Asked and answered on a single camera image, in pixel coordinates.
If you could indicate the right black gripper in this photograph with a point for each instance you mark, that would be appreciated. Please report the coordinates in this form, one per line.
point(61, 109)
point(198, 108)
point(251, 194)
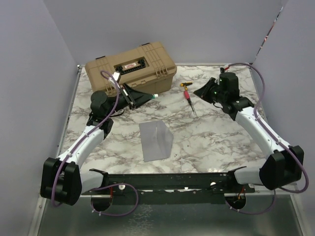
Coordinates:
point(204, 92)

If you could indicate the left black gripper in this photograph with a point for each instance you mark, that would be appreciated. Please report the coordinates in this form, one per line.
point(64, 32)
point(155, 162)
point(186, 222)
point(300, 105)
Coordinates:
point(134, 98)

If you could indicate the grey translucent envelope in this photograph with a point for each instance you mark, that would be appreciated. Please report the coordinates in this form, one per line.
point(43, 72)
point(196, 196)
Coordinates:
point(156, 140)

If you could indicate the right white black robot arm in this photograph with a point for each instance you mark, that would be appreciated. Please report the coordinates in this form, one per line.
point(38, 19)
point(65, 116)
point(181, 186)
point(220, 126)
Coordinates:
point(283, 161)

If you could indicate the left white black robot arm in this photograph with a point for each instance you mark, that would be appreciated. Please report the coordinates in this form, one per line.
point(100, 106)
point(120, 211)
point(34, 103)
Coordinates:
point(62, 182)

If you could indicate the tan plastic toolbox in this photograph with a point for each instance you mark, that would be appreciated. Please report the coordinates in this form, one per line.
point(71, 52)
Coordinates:
point(147, 68)

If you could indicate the red handled screwdriver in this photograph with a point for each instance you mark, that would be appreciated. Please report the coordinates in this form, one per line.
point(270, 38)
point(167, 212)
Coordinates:
point(187, 97)

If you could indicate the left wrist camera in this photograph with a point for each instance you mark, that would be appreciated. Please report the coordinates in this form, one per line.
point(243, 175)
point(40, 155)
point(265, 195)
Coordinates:
point(115, 77)

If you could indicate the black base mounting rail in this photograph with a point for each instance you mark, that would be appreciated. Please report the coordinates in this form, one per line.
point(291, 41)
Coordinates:
point(164, 189)

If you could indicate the aluminium frame rail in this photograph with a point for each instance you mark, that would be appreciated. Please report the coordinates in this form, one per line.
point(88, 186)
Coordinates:
point(41, 202)

